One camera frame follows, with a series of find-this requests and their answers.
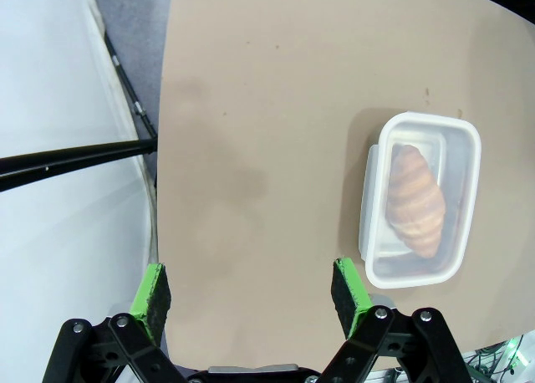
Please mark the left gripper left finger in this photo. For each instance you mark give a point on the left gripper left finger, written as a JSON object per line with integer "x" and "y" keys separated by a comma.
{"x": 142, "y": 307}

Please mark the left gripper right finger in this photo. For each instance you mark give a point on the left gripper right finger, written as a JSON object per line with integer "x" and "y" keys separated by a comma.
{"x": 355, "y": 303}

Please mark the golden croissant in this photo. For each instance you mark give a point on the golden croissant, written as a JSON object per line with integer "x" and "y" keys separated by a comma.
{"x": 416, "y": 199}

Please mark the clear plastic snap lid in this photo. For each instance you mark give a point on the clear plastic snap lid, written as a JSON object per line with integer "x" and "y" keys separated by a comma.
{"x": 470, "y": 149}

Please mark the white side panel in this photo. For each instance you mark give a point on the white side panel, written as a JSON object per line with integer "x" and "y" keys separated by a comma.
{"x": 50, "y": 253}

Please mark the thick black tripod leg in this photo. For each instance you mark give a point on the thick black tripod leg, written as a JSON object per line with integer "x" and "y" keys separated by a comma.
{"x": 62, "y": 159}

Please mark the thin black rod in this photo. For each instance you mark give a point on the thin black rod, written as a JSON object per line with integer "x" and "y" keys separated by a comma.
{"x": 138, "y": 107}

